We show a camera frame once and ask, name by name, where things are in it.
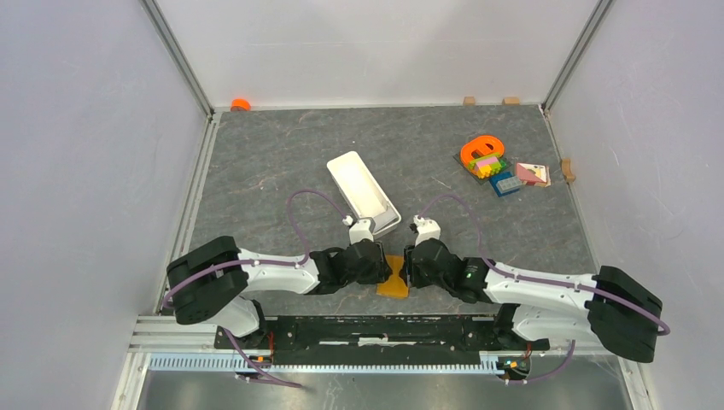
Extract orange card holder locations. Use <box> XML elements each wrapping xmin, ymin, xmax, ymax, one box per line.
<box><xmin>377</xmin><ymin>255</ymin><xmax>409</xmax><ymax>299</ymax></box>

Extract white rectangular tray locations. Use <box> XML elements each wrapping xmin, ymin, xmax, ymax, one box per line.
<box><xmin>326</xmin><ymin>151</ymin><xmax>402</xmax><ymax>239</ymax></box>

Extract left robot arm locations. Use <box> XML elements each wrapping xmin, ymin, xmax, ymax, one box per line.
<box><xmin>162</xmin><ymin>236</ymin><xmax>392</xmax><ymax>349</ymax></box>

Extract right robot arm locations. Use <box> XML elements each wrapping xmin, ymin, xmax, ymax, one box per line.
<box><xmin>403</xmin><ymin>238</ymin><xmax>664</xmax><ymax>363</ymax></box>

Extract blue brick block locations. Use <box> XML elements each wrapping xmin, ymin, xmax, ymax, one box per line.
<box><xmin>489</xmin><ymin>172</ymin><xmax>523</xmax><ymax>197</ymax></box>

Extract colourful brick block stack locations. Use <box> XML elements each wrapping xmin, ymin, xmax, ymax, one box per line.
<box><xmin>466</xmin><ymin>154</ymin><xmax>509</xmax><ymax>179</ymax></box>

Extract pink wooden puzzle block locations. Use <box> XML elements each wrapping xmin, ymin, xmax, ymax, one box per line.
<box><xmin>515</xmin><ymin>162</ymin><xmax>552</xmax><ymax>187</ymax></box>

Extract wooden arch piece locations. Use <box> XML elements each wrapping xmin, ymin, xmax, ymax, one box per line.
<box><xmin>560</xmin><ymin>158</ymin><xmax>576</xmax><ymax>184</ymax></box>

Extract orange round cap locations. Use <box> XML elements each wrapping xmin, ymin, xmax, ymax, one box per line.
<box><xmin>230</xmin><ymin>98</ymin><xmax>251</xmax><ymax>112</ymax></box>

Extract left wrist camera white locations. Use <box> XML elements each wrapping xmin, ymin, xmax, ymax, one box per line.
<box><xmin>342</xmin><ymin>215</ymin><xmax>375</xmax><ymax>244</ymax></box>

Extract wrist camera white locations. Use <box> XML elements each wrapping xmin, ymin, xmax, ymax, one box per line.
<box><xmin>342</xmin><ymin>215</ymin><xmax>375</xmax><ymax>244</ymax></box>
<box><xmin>410</xmin><ymin>214</ymin><xmax>441</xmax><ymax>246</ymax></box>

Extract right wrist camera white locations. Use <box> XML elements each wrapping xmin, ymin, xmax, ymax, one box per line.
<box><xmin>410</xmin><ymin>214</ymin><xmax>441</xmax><ymax>246</ymax></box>

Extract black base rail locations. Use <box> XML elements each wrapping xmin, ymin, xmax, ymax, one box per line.
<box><xmin>214</xmin><ymin>314</ymin><xmax>550</xmax><ymax>366</ymax></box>

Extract orange ring toy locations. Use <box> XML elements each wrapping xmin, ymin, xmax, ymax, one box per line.
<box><xmin>458</xmin><ymin>135</ymin><xmax>505</xmax><ymax>167</ymax></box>

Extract white cable comb strip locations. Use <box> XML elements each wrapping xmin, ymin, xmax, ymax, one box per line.
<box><xmin>148</xmin><ymin>352</ymin><xmax>523</xmax><ymax>376</ymax></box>

